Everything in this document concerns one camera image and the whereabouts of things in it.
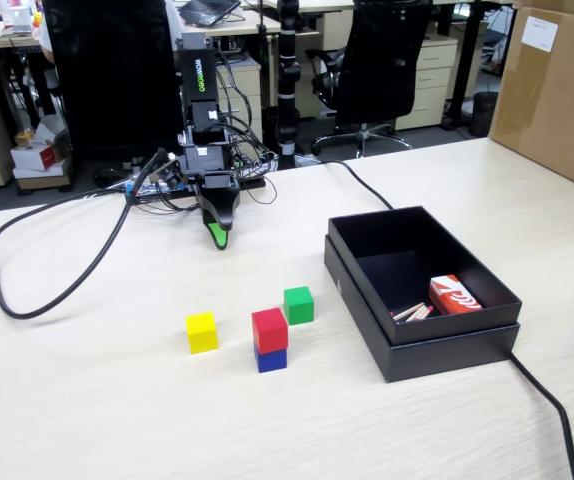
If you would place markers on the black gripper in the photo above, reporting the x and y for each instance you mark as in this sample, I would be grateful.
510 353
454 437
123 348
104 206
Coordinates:
221 181

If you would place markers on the red wooden cube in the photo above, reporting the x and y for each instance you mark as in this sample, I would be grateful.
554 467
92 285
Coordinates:
269 332

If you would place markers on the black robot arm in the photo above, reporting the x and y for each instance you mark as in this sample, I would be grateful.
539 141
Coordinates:
197 75

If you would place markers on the yellow wooden cube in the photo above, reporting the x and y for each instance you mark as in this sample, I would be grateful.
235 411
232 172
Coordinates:
202 334

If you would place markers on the green wooden cube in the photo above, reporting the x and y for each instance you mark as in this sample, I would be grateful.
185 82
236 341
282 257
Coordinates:
298 306

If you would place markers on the blue wooden cube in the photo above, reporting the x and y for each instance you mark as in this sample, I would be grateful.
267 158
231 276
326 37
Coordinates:
271 361

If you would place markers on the black jointed pole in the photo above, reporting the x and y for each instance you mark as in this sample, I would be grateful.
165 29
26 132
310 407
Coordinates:
288 75

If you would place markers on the black cardboard box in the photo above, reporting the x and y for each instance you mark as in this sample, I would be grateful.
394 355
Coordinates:
382 235

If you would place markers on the black high-back office chair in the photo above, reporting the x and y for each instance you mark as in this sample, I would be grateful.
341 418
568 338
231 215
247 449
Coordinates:
117 75

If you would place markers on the flat brown carton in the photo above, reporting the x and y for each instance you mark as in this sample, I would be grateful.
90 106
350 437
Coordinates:
42 181

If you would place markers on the white red small carton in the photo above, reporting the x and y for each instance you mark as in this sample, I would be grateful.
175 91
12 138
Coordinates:
32 157

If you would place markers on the wooden match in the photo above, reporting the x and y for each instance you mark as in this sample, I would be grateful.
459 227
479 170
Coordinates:
414 313
407 310
424 313

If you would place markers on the black laptop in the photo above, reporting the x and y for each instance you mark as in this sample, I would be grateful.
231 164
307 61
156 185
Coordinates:
207 10

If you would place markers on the black mesh office chair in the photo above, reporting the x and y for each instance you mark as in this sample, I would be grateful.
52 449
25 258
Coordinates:
382 65

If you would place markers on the red white matchbox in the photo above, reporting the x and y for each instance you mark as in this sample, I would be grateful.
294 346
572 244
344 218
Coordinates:
454 297

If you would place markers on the black open box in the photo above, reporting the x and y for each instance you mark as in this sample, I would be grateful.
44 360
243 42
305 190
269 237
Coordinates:
442 357

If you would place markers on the black trash bin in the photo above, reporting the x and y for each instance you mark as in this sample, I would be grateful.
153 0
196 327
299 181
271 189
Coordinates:
484 115

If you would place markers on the large brown cardboard box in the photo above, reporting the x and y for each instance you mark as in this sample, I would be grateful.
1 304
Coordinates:
557 100

